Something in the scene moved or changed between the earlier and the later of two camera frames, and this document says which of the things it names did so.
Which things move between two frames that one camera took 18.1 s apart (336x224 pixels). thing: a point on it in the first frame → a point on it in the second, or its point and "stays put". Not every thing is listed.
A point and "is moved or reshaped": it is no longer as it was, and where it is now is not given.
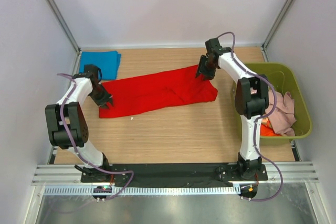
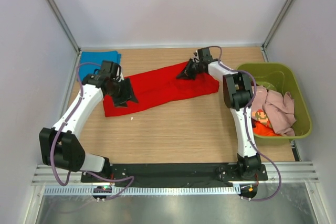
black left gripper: x=107 y=98 → x=129 y=95
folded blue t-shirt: x=109 y=62 stays put
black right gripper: x=208 y=75 → x=192 y=77
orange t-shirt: x=266 y=130 stays put
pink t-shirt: x=283 y=118 stays put
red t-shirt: x=156 y=92 is moved or reshaped
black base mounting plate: x=187 y=175 stays put
